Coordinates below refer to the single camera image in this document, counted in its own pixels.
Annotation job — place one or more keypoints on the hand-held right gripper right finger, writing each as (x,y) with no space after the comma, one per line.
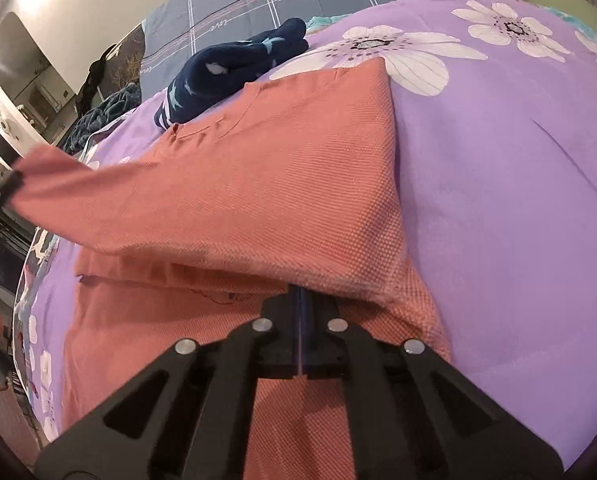
(324,350)

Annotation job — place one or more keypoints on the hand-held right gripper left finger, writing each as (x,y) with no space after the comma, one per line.
(282,342)

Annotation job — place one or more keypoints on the salmon knit shirt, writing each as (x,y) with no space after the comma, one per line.
(278,185)

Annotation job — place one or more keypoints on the green pillow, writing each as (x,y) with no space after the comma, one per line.
(568,5)

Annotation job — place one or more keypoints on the brown printed pillow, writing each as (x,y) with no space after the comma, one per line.
(131,57)

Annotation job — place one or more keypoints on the black bag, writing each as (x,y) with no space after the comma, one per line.
(94,77)

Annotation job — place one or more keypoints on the purple floral bedsheet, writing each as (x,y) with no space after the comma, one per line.
(503,185)

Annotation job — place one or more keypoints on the navy star-print cloth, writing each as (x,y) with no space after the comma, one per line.
(218,67)

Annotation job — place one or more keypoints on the teal fuzzy blanket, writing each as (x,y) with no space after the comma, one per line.
(98,115)

